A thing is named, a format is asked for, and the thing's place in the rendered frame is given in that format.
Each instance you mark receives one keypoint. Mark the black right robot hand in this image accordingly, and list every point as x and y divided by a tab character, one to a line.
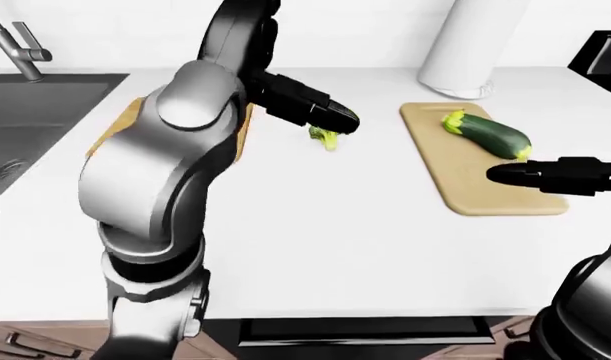
550	175

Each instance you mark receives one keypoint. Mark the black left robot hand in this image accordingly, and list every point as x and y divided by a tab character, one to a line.
305	105

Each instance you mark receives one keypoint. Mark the green broccoli floret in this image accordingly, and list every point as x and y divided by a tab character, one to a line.
325	138

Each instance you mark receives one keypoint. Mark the dark green zucchini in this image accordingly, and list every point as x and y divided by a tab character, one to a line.
492	135

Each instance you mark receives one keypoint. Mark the light wooden cutting board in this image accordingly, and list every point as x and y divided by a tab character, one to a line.
470	168

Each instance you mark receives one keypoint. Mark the orange-brown wooden cutting board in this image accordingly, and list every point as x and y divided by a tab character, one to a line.
115	131

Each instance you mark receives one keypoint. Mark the black appliance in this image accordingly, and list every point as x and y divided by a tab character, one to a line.
602	60

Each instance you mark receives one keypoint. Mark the white paper towel roll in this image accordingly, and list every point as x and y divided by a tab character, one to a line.
460	48

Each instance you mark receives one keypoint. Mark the brown wooden cabinet drawer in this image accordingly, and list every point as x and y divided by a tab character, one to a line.
510	330
30	339

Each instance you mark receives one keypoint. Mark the black oven front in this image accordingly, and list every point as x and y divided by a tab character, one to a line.
365	332

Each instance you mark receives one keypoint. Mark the grey kitchen sink basin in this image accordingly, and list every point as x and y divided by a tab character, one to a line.
30	123

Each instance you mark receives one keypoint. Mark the silver kitchen faucet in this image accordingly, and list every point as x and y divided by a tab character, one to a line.
20	48

